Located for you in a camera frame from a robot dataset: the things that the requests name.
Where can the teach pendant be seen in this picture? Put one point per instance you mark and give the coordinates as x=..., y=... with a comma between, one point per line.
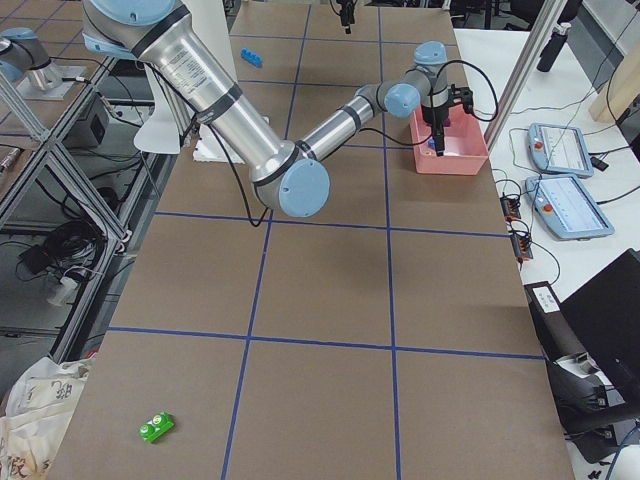
x=557, y=149
x=566, y=208

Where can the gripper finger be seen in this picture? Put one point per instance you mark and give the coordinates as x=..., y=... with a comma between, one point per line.
x=439, y=141

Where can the aluminium frame post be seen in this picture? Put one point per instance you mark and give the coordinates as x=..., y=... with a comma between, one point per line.
x=548, y=16

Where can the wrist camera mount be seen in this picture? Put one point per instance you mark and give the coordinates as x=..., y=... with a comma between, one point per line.
x=461, y=96

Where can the near teach pendant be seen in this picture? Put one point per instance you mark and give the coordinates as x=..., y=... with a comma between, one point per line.
x=566, y=208

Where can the printed tote bag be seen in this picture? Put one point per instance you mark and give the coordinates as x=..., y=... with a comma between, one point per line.
x=37, y=414

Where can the white paper label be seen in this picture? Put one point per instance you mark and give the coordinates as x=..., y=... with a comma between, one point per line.
x=546, y=299

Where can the long blue block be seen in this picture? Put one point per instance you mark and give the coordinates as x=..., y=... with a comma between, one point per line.
x=251, y=57

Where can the green block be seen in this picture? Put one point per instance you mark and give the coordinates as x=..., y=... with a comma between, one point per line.
x=156, y=427

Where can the black power strip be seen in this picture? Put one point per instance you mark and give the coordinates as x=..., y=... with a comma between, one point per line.
x=521, y=244
x=510, y=207

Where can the far teach pendant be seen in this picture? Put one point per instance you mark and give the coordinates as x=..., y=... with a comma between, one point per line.
x=557, y=149

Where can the pink plastic box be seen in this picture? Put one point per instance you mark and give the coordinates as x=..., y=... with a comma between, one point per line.
x=465, y=148

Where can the black laptop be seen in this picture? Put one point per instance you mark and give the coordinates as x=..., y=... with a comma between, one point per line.
x=604, y=315

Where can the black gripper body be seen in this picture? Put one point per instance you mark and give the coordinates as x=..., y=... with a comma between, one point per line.
x=345, y=15
x=433, y=116

